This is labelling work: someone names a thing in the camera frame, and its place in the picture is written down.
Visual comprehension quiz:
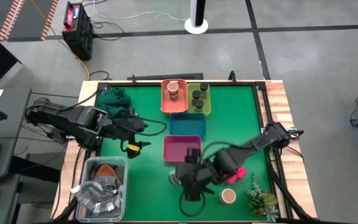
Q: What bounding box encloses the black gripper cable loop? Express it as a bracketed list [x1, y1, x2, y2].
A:
[178, 189, 206, 218]

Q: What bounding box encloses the grey desk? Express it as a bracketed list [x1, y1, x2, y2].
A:
[0, 87, 62, 224]

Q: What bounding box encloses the yellow-green plastic bin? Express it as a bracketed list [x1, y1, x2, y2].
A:
[186, 82, 213, 118]

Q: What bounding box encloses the orange cloth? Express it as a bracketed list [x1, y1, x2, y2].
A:
[92, 164, 120, 183]

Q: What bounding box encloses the grey plaid cloth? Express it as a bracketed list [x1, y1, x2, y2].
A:
[70, 176, 124, 216]

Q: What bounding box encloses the pink translucent plastic bin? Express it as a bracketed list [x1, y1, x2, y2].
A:
[162, 134, 203, 164]

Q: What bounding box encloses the furikake seasoning jar gold lid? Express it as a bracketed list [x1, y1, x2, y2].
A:
[167, 81, 180, 101]

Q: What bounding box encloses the black-lid spice jar gold label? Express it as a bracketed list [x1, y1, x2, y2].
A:
[194, 98, 205, 113]

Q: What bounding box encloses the black red power station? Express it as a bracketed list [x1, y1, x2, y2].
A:
[61, 1, 94, 62]

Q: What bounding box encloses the yellow floor cable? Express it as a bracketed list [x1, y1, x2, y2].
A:
[29, 0, 91, 81]

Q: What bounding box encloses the black power strip bar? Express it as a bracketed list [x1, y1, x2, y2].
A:
[127, 73, 204, 82]

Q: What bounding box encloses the dark green cloth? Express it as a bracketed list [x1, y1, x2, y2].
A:
[96, 87, 132, 119]

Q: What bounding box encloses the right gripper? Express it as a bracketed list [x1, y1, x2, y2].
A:
[175, 148, 213, 202]

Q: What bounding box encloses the orange plastic bin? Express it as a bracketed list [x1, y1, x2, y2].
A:
[160, 78, 189, 115]

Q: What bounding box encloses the organic oregano glass jar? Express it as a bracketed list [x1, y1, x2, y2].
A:
[169, 172, 182, 187]

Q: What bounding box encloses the clear plastic storage bin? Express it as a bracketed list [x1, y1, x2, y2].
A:
[75, 156, 130, 223]

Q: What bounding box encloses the white floor cable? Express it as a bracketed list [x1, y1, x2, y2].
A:
[91, 0, 188, 22]

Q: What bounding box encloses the smoked paprika tin red lid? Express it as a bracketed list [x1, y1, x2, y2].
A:
[224, 166, 248, 185]

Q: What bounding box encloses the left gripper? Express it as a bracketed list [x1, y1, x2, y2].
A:
[120, 138, 152, 159]

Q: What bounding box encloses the artificial succulent plant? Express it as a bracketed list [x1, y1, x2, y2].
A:
[247, 172, 280, 223]

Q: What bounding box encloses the blue plastic bin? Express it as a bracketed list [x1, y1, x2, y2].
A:
[168, 112, 207, 140]

